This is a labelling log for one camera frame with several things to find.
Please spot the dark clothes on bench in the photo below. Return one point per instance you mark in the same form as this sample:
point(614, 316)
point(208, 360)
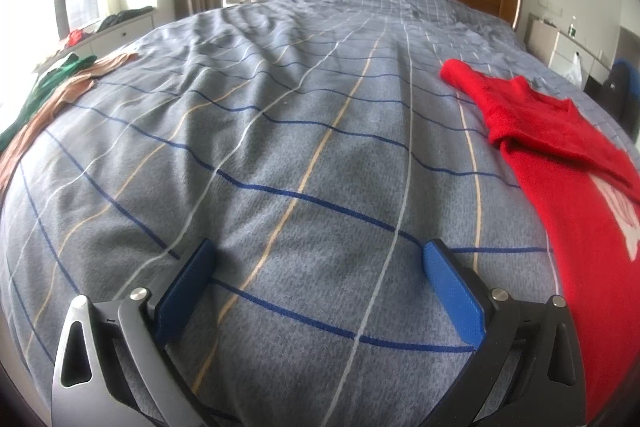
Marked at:
point(122, 16)

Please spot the small bottle on desk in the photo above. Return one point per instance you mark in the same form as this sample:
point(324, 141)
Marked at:
point(572, 29)

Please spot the red knit sweater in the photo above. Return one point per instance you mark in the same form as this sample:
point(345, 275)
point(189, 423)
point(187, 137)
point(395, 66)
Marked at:
point(586, 193)

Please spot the red item on bench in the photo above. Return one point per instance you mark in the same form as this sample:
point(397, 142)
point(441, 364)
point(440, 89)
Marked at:
point(75, 37)

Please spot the green white folded garment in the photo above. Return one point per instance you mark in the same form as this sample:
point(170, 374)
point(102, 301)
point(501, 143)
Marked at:
point(42, 91)

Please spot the white window drawer bench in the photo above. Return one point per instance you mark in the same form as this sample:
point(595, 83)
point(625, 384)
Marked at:
point(101, 43)

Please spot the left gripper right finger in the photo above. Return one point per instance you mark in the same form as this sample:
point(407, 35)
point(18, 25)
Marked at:
point(548, 386)

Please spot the white desk cabinet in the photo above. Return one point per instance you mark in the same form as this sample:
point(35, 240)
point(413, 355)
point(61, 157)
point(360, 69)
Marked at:
point(556, 49)

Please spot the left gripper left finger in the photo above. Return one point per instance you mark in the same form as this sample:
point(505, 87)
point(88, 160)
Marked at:
point(89, 386)

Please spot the white plastic bag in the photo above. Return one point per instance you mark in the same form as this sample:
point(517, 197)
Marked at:
point(574, 73)

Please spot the black blue jacket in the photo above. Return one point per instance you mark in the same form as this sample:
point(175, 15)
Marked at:
point(619, 96)

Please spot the grey plaid bed cover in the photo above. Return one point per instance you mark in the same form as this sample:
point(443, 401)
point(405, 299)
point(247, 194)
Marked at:
point(315, 145)

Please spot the pink folded garment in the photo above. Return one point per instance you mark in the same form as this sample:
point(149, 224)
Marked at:
point(65, 94)

